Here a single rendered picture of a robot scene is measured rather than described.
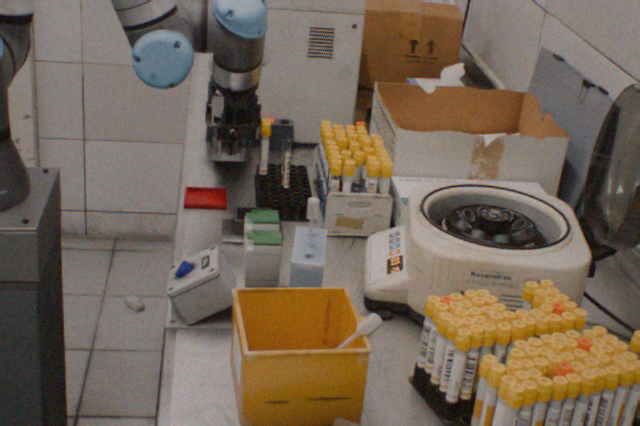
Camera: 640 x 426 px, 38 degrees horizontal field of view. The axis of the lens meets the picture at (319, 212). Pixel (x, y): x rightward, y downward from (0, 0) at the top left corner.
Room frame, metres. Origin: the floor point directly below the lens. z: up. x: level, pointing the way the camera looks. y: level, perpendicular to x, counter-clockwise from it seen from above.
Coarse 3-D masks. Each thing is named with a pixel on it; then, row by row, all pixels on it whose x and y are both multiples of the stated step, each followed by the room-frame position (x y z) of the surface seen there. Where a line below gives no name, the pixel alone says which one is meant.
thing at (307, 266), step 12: (300, 228) 1.10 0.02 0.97; (300, 240) 1.06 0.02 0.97; (312, 240) 1.07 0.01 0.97; (324, 240) 1.07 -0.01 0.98; (300, 252) 1.03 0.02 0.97; (312, 252) 1.03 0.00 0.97; (324, 252) 1.03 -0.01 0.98; (300, 264) 1.00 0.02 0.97; (312, 264) 1.00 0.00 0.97; (300, 276) 1.00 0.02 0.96; (312, 276) 1.00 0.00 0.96
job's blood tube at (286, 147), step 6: (288, 144) 1.39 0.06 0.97; (282, 150) 1.40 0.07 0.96; (288, 150) 1.40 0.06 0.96; (282, 156) 1.40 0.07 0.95; (288, 156) 1.40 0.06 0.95; (282, 162) 1.40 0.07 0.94; (288, 162) 1.40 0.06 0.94; (282, 168) 1.40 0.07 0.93; (288, 168) 1.40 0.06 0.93; (282, 174) 1.40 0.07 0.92; (288, 174) 1.40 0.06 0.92; (282, 180) 1.40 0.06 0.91; (288, 180) 1.40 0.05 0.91; (282, 186) 1.39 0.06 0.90; (288, 186) 1.40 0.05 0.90
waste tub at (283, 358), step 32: (256, 288) 0.93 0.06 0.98; (288, 288) 0.94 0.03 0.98; (320, 288) 0.94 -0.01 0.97; (256, 320) 0.93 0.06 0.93; (288, 320) 0.94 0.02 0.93; (320, 320) 0.94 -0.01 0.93; (352, 320) 0.90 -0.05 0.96; (256, 352) 0.80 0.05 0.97; (288, 352) 0.81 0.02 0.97; (320, 352) 0.81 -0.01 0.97; (352, 352) 0.82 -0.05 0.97; (256, 384) 0.80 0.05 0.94; (288, 384) 0.81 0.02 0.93; (320, 384) 0.82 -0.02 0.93; (352, 384) 0.82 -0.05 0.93; (256, 416) 0.80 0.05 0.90; (288, 416) 0.81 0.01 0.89; (320, 416) 0.82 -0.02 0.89; (352, 416) 0.82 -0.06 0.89
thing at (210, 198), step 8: (184, 192) 1.38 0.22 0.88; (192, 192) 1.39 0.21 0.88; (200, 192) 1.39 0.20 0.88; (208, 192) 1.40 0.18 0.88; (216, 192) 1.40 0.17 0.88; (224, 192) 1.40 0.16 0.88; (184, 200) 1.35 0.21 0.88; (192, 200) 1.36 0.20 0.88; (200, 200) 1.36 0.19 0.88; (208, 200) 1.37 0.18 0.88; (216, 200) 1.37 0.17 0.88; (224, 200) 1.36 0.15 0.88; (184, 208) 1.33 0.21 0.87; (192, 208) 1.34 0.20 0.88; (200, 208) 1.34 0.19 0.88; (208, 208) 1.34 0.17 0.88; (216, 208) 1.34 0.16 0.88; (224, 208) 1.34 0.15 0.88
